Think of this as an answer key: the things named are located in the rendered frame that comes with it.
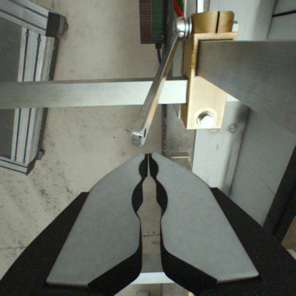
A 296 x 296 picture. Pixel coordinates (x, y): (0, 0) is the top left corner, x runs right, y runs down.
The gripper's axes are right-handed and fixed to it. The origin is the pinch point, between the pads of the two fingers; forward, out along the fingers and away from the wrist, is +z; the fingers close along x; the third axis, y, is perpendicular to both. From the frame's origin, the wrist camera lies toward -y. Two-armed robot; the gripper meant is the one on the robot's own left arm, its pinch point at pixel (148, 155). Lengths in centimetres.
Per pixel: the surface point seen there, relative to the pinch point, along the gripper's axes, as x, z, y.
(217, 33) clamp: 8.1, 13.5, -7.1
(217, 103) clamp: 9.3, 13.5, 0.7
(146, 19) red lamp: 0.5, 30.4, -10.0
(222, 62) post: 6.1, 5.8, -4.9
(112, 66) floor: -18, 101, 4
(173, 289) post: 7, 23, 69
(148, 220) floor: -2, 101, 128
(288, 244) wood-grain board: 26.6, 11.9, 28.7
